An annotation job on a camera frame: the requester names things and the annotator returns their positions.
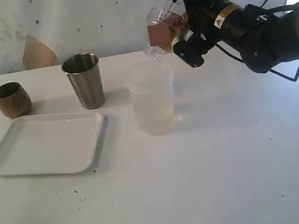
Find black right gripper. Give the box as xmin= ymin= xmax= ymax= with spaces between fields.
xmin=164 ymin=0 xmax=250 ymax=57

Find clear plastic jar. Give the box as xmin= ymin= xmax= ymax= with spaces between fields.
xmin=146 ymin=0 xmax=184 ymax=27

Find wooden block pieces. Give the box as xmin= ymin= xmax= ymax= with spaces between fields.
xmin=146 ymin=13 xmax=188 ymax=47

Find clear dome jar lid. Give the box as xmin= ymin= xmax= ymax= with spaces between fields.
xmin=143 ymin=16 xmax=173 ymax=61

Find steel metal cup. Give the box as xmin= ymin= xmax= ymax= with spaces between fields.
xmin=61 ymin=53 xmax=105 ymax=110

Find brown wooden cup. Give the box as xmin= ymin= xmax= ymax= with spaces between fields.
xmin=0 ymin=82 xmax=32 ymax=119

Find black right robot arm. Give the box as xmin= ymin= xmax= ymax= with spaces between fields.
xmin=172 ymin=0 xmax=299 ymax=73

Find frosted plastic beaker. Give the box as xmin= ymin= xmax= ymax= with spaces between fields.
xmin=126 ymin=60 xmax=176 ymax=135

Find white rectangular tray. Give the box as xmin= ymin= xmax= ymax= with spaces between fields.
xmin=0 ymin=111 xmax=104 ymax=176

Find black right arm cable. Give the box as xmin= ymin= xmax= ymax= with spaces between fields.
xmin=208 ymin=0 xmax=299 ymax=94

